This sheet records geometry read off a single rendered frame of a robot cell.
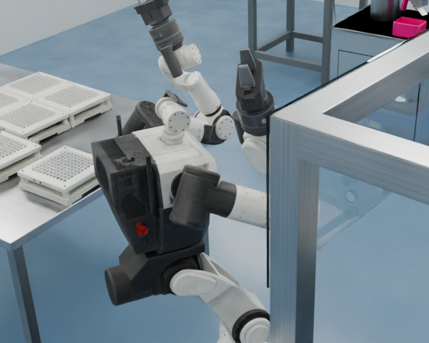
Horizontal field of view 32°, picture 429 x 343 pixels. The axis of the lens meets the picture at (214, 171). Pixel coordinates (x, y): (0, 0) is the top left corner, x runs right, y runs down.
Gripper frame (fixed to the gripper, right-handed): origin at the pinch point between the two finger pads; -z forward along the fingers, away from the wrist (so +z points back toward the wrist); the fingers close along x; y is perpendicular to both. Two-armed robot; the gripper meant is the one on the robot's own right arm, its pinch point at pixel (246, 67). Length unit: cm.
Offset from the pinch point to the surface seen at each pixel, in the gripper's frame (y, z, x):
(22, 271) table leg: -93, 88, 6
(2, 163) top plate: -109, 80, 48
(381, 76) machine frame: 28.2, -15.7, -22.7
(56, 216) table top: -82, 82, 24
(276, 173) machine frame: 10.1, -15.9, -42.9
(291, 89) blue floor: -32, 289, 281
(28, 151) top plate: -103, 85, 57
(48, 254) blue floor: -141, 189, 78
